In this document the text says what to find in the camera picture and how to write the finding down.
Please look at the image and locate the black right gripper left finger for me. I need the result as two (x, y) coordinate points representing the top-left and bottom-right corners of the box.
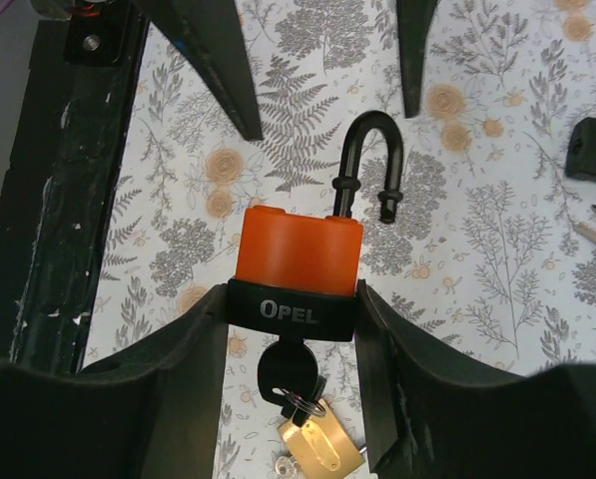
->
(0, 285), (228, 478)

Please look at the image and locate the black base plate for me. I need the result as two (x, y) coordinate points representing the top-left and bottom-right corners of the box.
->
(0, 1), (148, 374)

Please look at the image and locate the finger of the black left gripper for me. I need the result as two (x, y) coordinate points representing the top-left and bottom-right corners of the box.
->
(140, 0), (263, 141)
(396, 0), (438, 119)

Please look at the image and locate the orange black padlock key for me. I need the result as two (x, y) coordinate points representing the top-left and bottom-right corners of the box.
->
(258, 337), (326, 427)

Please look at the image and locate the small brass padlock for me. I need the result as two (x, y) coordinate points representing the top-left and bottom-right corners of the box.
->
(275, 399), (366, 479)

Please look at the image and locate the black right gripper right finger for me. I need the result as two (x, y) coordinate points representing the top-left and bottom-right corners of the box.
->
(355, 281), (596, 478)

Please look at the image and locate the orange black padlock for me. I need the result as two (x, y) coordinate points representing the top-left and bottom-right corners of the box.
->
(226, 111), (403, 342)

